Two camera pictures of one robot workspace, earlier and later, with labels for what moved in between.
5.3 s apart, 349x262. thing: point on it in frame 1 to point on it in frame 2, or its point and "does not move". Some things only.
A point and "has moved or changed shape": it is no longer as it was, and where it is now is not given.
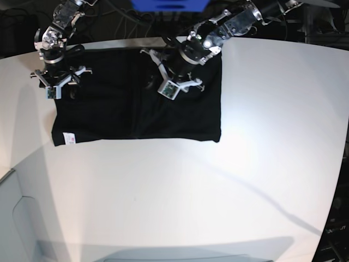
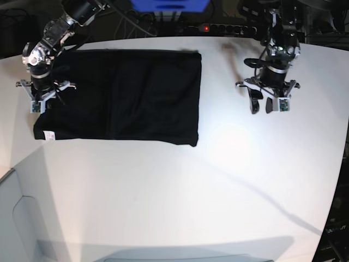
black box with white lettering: x=334 y=244 does not move
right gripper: x=182 y=59 to x=271 y=83
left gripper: x=56 y=74 to x=35 y=93
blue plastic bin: x=170 y=5 does not move
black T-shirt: x=122 y=99 has moved or changed shape
